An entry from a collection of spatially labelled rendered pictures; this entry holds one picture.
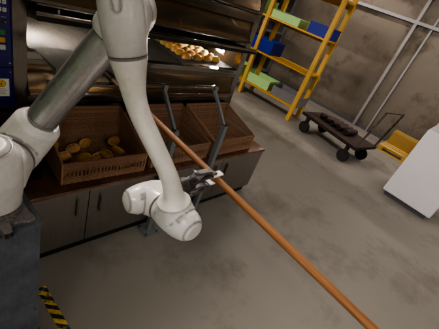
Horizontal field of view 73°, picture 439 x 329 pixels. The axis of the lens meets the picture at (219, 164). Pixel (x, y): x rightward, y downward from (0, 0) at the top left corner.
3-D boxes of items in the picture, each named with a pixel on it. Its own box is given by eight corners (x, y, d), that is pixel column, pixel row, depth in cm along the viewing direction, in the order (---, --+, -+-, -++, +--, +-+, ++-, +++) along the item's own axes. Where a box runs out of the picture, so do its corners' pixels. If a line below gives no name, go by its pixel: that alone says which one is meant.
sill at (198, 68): (23, 54, 171) (23, 47, 169) (231, 72, 298) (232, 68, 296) (27, 59, 168) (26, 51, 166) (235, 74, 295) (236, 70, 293)
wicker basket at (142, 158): (35, 141, 199) (35, 104, 185) (115, 135, 238) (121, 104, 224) (59, 187, 173) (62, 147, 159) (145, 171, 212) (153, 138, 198)
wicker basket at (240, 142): (178, 128, 282) (185, 102, 269) (218, 124, 322) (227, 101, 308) (210, 157, 258) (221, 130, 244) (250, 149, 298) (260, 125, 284)
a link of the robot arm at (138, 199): (154, 198, 113) (175, 215, 105) (115, 208, 102) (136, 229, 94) (157, 172, 109) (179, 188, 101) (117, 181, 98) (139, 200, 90)
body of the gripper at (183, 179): (174, 173, 112) (192, 169, 118) (168, 190, 116) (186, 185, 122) (185, 185, 108) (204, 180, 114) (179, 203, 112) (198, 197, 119)
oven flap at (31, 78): (27, 95, 179) (24, 60, 173) (227, 95, 305) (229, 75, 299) (30, 95, 176) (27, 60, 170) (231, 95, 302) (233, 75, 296)
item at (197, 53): (147, 35, 291) (149, 29, 289) (185, 42, 325) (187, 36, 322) (184, 60, 261) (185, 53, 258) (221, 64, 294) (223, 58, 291)
